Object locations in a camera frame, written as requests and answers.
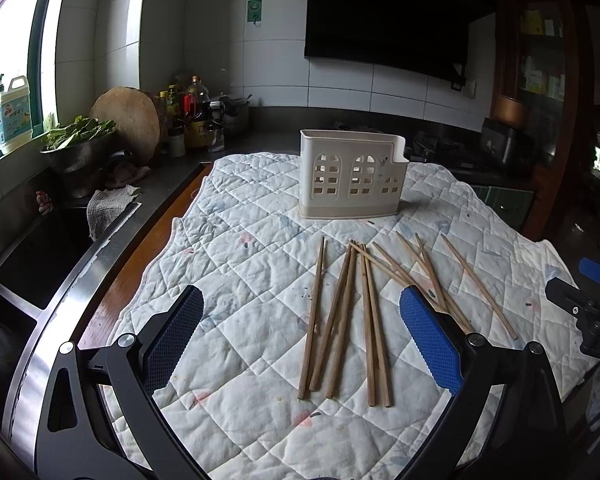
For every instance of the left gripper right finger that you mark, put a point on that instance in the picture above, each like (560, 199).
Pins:
(527, 438)

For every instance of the wooden glass door cabinet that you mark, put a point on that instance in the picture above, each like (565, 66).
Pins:
(544, 62)

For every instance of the white wall socket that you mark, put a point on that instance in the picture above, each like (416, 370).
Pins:
(469, 89)

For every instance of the dark soy sauce bottle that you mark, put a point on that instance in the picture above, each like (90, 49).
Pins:
(197, 114)

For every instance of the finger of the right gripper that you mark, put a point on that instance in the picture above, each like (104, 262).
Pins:
(590, 269)
(567, 297)

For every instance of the yellow cap oil bottle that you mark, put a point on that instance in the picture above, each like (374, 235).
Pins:
(173, 126)

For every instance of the round wooden cutting board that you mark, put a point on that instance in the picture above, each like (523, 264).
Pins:
(136, 118)

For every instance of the white plastic utensil holder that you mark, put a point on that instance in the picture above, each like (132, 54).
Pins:
(350, 174)

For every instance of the dark wooden chopstick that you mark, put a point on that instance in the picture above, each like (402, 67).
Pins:
(341, 342)
(324, 344)
(313, 308)
(369, 345)
(378, 338)

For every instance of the white detergent jug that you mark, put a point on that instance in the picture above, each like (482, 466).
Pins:
(16, 128)

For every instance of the black countertop appliance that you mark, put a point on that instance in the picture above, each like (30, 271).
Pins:
(497, 139)

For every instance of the grey dish rag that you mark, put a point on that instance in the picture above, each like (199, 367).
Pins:
(105, 206)

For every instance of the light bamboo chopstick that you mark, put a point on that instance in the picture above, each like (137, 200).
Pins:
(498, 311)
(380, 265)
(416, 255)
(432, 275)
(458, 317)

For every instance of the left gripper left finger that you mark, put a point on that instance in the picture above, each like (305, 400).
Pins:
(75, 438)

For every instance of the steel bowl of greens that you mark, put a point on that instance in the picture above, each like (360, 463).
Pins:
(73, 147)

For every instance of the black range hood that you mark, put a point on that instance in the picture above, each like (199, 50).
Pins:
(428, 37)

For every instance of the green wall sticker hook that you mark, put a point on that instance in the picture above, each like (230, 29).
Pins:
(254, 11)

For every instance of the white quilted cloth mat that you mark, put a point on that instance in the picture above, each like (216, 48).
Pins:
(233, 396)

